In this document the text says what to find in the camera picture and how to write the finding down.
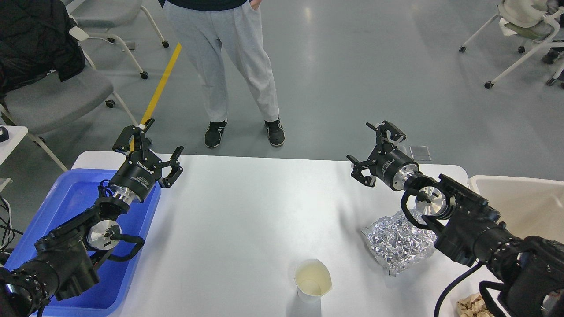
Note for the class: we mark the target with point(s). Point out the white side table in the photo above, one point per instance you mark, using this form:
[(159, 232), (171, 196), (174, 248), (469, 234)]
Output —
[(11, 137)]

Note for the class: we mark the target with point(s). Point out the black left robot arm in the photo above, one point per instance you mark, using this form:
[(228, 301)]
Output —
[(69, 256)]

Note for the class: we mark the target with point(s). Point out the right floor socket plate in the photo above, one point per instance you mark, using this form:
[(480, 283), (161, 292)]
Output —
[(420, 153)]

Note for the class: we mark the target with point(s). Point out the beige plastic bin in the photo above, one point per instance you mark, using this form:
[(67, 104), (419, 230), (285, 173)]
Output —
[(529, 206)]

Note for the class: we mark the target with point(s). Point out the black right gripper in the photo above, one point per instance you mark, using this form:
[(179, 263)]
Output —
[(390, 166)]

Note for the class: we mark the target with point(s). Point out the blue plastic bin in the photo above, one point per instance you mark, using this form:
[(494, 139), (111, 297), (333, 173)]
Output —
[(74, 192)]

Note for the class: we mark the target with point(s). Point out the white paper cup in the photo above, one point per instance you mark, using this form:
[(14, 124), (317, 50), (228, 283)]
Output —
[(313, 280)]

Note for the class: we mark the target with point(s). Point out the crumpled aluminium foil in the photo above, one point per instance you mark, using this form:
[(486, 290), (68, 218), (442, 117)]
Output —
[(397, 244)]

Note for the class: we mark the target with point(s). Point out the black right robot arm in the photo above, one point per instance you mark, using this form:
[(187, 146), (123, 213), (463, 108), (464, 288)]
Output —
[(469, 232)]

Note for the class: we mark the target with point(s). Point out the grey office chair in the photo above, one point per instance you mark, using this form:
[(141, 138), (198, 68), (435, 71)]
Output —
[(49, 103)]

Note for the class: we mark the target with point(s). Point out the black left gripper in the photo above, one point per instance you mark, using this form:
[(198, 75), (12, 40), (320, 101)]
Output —
[(137, 176)]

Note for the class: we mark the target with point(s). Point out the black jacket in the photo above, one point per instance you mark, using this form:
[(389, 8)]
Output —
[(34, 40)]

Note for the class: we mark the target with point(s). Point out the white chair with grey seat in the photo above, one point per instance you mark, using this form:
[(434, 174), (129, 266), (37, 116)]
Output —
[(110, 14)]

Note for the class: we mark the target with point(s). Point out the white chair with clothes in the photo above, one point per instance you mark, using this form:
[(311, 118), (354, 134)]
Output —
[(534, 20)]

